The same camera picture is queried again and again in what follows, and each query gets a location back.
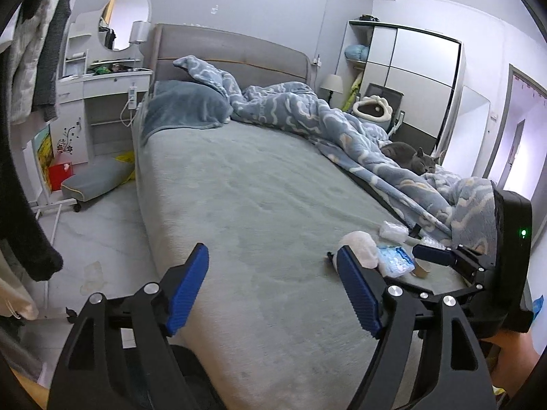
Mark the light blue bundle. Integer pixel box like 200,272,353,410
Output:
344,44,369,63

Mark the grey floor cushion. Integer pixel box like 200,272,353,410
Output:
61,157,135,202

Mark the white cylindrical lamp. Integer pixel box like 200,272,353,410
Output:
128,20,150,45

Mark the yellow plastic bag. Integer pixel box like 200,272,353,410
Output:
115,151,136,182

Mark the blue and white plastic packet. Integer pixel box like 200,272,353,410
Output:
376,245,416,277

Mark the white tissue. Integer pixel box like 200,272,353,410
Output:
344,231,380,270

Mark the white quilted jacket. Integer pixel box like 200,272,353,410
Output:
9,0,65,107

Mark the grey-green bed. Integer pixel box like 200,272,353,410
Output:
130,90,468,410

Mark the blue-grey fleece pillow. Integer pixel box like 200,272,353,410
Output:
143,80,231,146

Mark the white clothes rack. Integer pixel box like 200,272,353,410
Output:
30,128,65,321

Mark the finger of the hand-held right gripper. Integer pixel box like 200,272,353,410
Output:
412,243,496,285

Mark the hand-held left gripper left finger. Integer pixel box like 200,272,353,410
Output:
46,243,227,410

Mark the white power strip with cable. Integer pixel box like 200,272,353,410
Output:
120,85,139,128

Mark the dark grey knit garment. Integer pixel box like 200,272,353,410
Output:
32,0,86,122

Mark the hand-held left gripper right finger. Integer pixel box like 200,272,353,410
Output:
335,245,498,410

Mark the white scalloped cat bed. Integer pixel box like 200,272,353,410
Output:
350,94,393,122

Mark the grey upholstered headboard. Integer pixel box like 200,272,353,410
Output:
147,23,310,95

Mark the yellow-green cloth item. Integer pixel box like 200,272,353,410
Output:
345,74,363,112

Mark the oval mirror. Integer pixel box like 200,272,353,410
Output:
98,0,152,52

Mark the red box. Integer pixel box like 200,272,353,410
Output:
47,161,74,191

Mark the table lamp with shade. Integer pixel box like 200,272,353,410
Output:
320,74,344,105

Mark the white vanity desk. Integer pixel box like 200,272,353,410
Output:
51,9,155,167

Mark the grey cat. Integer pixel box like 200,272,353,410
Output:
380,141,441,176

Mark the black fuzzy garment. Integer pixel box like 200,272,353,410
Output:
0,9,65,283

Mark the yellow picture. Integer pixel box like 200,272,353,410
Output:
33,126,55,172

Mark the white and black wardrobe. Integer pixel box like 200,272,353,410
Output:
346,19,464,154

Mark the blue cloud-patterned blanket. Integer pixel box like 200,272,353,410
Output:
173,55,498,255

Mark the grey door frame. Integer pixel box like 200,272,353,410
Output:
483,64,547,206

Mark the person's right forearm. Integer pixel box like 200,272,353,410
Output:
483,327,541,391

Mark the beige drawstring bag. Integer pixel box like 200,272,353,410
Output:
0,271,40,321

